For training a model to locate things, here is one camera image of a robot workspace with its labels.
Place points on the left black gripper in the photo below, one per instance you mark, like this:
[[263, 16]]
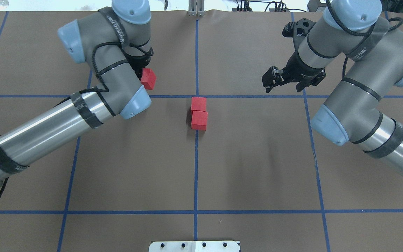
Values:
[[140, 65]]

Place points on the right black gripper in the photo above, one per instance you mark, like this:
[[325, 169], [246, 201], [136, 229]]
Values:
[[298, 71]]

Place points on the red cube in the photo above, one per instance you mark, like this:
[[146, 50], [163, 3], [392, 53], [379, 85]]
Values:
[[148, 78]]

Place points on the red cube placed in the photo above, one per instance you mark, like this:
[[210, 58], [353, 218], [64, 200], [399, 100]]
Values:
[[198, 104], [199, 120]]

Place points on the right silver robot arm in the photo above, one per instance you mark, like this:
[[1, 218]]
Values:
[[375, 45]]

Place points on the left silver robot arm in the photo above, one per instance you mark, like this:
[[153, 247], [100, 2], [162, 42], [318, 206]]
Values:
[[116, 44]]

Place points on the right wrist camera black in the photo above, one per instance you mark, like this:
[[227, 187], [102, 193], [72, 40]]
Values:
[[298, 30]]

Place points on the aluminium frame post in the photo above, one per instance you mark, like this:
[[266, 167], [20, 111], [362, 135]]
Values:
[[196, 8]]

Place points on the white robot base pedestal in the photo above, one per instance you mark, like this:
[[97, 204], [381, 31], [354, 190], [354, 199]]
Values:
[[195, 246]]

